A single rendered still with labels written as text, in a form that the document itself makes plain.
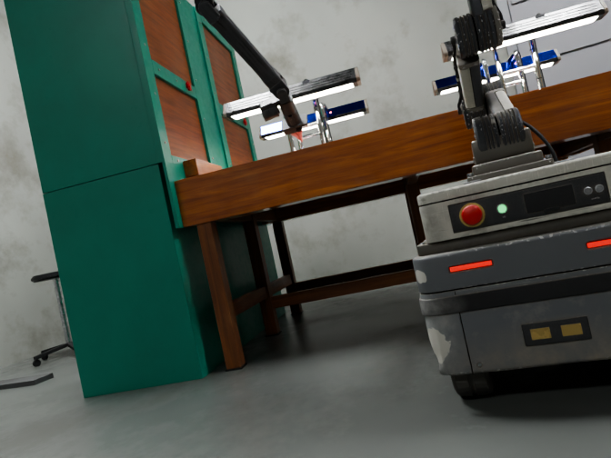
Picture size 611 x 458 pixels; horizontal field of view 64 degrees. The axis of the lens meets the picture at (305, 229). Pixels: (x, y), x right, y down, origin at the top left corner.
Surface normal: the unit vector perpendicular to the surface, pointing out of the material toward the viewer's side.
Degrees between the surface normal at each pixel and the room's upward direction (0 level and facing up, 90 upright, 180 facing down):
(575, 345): 90
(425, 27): 90
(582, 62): 90
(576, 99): 90
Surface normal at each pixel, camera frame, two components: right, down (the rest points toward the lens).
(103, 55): -0.19, 0.02
